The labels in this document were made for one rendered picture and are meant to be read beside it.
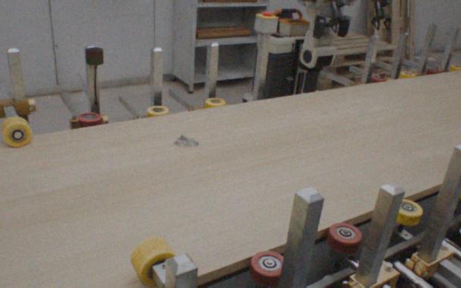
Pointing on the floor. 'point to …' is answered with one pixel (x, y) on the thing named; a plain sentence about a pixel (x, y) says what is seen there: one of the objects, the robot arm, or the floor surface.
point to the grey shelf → (232, 9)
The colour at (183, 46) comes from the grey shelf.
